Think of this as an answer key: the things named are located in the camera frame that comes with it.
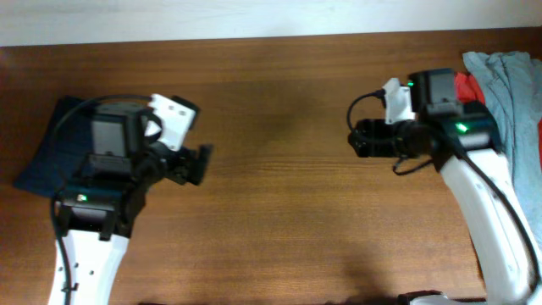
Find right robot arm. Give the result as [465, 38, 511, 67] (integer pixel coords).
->
[346, 69, 541, 304]

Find navy blue shorts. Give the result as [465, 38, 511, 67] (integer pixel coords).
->
[13, 97, 96, 197]

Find light grey t-shirt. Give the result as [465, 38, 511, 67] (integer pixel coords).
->
[462, 52, 541, 243]

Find red garment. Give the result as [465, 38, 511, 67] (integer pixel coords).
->
[454, 72, 485, 104]

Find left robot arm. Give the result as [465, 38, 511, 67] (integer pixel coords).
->
[48, 94, 213, 304]

